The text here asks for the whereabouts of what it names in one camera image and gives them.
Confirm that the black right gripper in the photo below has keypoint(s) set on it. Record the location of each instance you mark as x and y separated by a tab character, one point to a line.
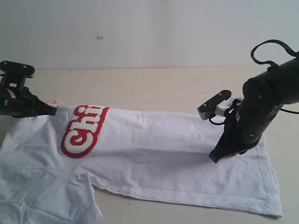
261	103

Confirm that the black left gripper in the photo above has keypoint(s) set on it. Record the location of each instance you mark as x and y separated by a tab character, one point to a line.
18	102

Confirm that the white t-shirt red lettering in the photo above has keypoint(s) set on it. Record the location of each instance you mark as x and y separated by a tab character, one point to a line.
50	165

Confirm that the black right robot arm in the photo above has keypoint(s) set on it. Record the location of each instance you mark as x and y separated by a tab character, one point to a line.
288	74

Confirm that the orange neck tag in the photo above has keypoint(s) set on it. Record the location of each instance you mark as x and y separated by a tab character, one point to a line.
54	102

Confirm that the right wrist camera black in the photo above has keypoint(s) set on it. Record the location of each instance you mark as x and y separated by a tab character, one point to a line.
220	104

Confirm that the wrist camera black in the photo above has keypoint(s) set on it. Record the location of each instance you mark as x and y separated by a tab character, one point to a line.
220	104
20	69

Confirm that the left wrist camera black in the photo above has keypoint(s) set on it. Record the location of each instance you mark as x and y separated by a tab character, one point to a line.
20	69

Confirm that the small white wall hook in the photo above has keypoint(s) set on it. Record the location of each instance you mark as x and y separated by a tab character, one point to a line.
100	36

